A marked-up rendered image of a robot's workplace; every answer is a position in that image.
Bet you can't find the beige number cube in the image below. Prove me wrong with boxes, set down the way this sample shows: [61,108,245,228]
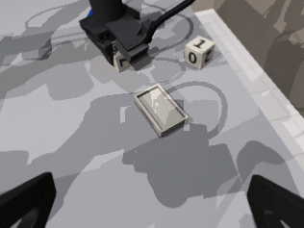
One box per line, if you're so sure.
[185,36,215,69]
[111,42,134,72]

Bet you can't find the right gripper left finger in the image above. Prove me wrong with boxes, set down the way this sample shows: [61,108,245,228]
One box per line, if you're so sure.
[0,172,57,228]

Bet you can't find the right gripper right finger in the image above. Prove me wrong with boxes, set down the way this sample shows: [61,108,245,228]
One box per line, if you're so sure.
[247,174,304,228]

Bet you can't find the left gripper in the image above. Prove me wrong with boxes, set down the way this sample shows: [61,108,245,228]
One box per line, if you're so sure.
[79,0,152,65]

